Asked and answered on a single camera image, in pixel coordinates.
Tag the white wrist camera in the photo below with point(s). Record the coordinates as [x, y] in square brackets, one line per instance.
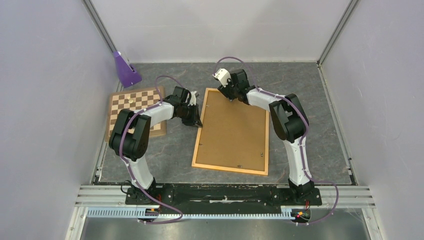
[193, 98]
[223, 76]

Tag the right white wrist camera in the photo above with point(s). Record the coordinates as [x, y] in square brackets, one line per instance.
[223, 76]

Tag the wooden chessboard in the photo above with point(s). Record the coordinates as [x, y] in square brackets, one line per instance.
[143, 98]

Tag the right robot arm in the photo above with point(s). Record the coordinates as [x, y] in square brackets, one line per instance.
[288, 119]

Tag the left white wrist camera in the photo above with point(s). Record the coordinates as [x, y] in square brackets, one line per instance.
[193, 98]

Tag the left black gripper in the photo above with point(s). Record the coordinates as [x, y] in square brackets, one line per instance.
[195, 120]

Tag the wooden picture frame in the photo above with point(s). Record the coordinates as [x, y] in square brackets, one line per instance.
[195, 149]

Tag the purple plastic stand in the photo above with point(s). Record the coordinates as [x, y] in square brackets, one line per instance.
[126, 72]

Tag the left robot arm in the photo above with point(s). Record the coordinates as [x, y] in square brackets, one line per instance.
[131, 133]

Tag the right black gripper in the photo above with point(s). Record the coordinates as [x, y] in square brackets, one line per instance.
[225, 91]

